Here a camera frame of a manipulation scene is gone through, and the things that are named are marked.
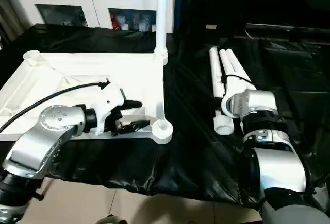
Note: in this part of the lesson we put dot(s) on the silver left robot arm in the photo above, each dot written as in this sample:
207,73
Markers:
51,131

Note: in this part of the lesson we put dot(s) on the white plastic table top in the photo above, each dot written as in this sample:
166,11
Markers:
90,64

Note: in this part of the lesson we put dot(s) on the small yellow label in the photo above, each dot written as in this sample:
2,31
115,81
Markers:
210,27

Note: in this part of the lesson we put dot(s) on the black folding frame bar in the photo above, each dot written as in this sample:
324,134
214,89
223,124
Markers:
42,190

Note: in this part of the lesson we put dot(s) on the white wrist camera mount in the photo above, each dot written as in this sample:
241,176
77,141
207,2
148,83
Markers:
237,85
111,100

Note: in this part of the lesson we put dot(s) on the black metal bar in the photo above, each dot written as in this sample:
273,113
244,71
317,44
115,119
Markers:
288,27

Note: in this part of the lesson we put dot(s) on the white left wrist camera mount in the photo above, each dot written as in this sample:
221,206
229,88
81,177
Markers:
111,100

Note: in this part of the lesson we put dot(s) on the red bottle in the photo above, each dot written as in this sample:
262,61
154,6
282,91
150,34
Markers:
115,21

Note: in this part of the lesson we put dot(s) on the grey curtain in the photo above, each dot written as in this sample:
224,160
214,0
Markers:
13,5

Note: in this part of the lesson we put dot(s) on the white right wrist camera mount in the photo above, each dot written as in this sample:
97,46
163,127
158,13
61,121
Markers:
237,85

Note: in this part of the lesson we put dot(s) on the white plastic table leg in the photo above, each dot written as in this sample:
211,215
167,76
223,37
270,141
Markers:
238,67
162,15
225,61
216,79

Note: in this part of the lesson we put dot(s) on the black mat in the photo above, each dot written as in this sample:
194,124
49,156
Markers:
180,157

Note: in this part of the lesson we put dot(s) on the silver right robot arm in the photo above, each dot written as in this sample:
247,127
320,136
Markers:
273,162

